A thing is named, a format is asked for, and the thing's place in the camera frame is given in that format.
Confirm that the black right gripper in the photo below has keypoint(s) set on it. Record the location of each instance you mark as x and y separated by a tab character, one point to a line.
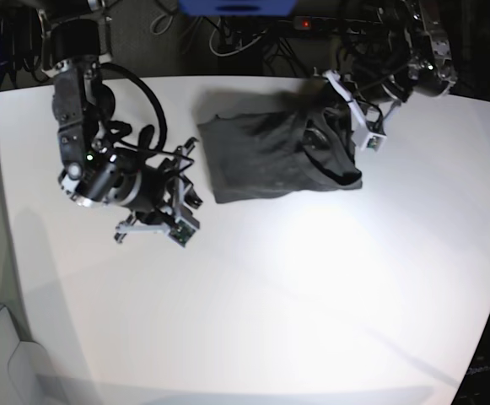
149	186

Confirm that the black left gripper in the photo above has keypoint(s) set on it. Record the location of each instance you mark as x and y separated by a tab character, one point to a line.
375	94

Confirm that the dark grey t-shirt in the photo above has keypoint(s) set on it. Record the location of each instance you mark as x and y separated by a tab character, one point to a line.
265	146

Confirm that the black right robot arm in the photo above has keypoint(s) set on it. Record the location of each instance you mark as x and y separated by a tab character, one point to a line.
99	166

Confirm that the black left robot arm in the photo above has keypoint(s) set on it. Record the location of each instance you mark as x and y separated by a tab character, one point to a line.
397	49

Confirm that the black power strip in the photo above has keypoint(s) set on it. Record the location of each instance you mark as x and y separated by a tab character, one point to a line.
314	24

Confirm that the blue box overhead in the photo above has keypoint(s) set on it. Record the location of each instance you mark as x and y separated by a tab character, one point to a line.
237	7

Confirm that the grey bin corner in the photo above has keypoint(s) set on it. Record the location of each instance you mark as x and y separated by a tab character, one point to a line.
26	376

